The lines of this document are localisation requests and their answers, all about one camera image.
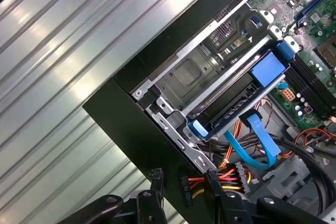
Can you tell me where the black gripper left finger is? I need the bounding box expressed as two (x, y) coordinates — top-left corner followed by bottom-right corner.
(56, 167), (169, 224)

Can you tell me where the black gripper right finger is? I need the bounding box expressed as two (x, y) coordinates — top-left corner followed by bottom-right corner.
(204, 170), (325, 224)

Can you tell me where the orange power wire black plug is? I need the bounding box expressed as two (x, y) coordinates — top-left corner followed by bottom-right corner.
(179, 119), (263, 208)

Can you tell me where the blue data wire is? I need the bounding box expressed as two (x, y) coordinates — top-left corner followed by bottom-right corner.
(224, 112), (281, 172)

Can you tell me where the hard disk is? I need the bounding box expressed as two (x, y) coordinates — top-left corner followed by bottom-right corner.
(185, 37), (299, 142)

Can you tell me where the grey metal disk bay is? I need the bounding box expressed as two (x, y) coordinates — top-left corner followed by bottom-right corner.
(131, 8), (300, 146)

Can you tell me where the black PC case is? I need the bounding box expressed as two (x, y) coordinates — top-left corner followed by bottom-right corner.
(81, 0), (336, 224)

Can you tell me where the black RAM slot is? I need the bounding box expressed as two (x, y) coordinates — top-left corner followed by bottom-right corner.
(283, 58), (333, 124)
(293, 50), (336, 109)

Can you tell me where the green motherboard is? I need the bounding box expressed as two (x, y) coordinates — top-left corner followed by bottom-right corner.
(246, 0), (336, 130)

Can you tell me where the blue expansion slot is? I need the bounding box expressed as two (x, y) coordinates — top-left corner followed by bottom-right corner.
(295, 0), (325, 28)

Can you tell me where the thick black cable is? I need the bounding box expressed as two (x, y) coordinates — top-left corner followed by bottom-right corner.
(251, 133), (336, 210)

